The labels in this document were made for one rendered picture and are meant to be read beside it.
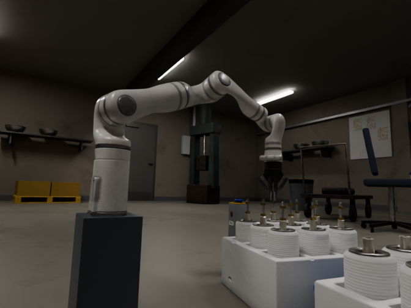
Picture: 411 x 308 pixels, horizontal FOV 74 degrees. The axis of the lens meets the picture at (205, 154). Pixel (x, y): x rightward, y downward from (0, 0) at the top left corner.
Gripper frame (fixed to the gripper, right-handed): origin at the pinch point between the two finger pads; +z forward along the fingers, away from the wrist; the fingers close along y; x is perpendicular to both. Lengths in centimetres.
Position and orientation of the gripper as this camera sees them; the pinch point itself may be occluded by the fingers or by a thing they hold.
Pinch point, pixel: (273, 195)
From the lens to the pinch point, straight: 118.0
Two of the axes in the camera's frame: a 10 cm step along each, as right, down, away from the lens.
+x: -3.8, -1.3, -9.2
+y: -9.3, 0.2, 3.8
